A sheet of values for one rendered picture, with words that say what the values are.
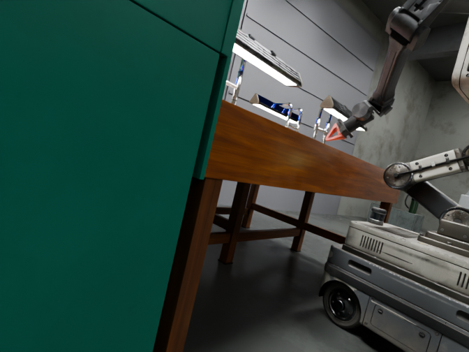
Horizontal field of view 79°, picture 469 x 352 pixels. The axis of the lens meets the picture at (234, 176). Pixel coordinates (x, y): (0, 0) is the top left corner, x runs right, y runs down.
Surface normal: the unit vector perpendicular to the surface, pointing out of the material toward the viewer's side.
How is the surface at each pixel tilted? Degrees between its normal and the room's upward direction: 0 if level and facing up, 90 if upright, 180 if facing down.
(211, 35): 90
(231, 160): 90
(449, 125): 90
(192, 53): 90
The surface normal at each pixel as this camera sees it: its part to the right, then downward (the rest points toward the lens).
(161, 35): 0.71, 0.22
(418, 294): -0.76, -0.14
